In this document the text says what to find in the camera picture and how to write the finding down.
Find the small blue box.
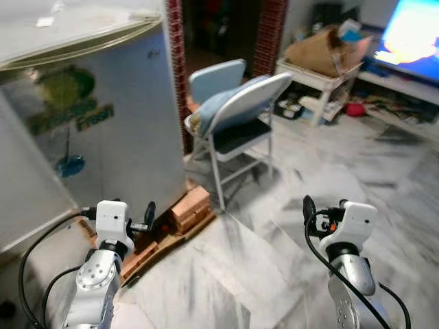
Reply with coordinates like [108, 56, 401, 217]
[340, 19, 365, 42]

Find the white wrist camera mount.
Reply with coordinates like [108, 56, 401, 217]
[322, 201, 379, 248]
[95, 200, 130, 241]

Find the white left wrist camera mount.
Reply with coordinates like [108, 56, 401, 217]
[95, 200, 130, 241]

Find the blue pillow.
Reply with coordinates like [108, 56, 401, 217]
[189, 77, 270, 136]

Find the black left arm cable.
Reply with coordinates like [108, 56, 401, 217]
[19, 208, 97, 329]

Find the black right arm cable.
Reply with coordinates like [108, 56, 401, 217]
[305, 209, 412, 329]

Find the green Fresh sticker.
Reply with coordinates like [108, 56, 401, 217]
[21, 65, 117, 135]

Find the white storage rack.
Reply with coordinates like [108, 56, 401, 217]
[274, 58, 365, 128]

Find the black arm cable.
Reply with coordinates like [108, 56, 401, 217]
[305, 209, 412, 329]
[19, 208, 97, 329]

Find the red bowl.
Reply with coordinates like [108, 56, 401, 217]
[345, 101, 367, 118]

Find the blue round sticker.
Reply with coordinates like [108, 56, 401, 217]
[58, 156, 86, 178]

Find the white folding chair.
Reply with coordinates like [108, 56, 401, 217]
[184, 72, 293, 210]

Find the white television stand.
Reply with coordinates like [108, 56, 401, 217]
[357, 69, 439, 138]

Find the silver fridge door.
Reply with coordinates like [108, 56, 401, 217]
[0, 19, 190, 210]

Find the brown bag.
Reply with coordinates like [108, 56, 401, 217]
[285, 26, 375, 77]

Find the silver fridge body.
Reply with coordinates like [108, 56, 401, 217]
[0, 0, 169, 71]

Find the flat screen television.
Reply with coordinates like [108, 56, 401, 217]
[373, 0, 439, 84]

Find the brown cardboard sheet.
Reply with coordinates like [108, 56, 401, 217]
[120, 206, 222, 286]

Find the red brick stack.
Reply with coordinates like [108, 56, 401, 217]
[120, 232, 164, 276]
[170, 185, 214, 234]

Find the black basket with items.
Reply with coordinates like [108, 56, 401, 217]
[274, 96, 323, 118]

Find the light blue chair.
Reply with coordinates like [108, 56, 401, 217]
[189, 58, 247, 104]

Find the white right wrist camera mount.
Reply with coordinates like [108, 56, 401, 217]
[322, 201, 379, 248]

